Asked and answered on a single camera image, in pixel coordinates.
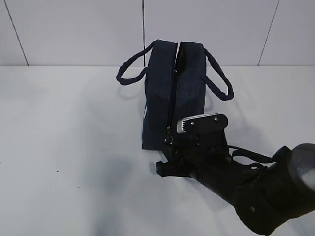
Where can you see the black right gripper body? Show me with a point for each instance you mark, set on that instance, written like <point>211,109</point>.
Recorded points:
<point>181,161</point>

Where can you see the dark navy lunch bag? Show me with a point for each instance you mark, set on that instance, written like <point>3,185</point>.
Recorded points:
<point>176,79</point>

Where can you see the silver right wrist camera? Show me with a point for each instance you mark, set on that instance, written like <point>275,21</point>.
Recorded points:
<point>202,124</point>

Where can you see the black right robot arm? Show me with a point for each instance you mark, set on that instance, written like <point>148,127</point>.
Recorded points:
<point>264,191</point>

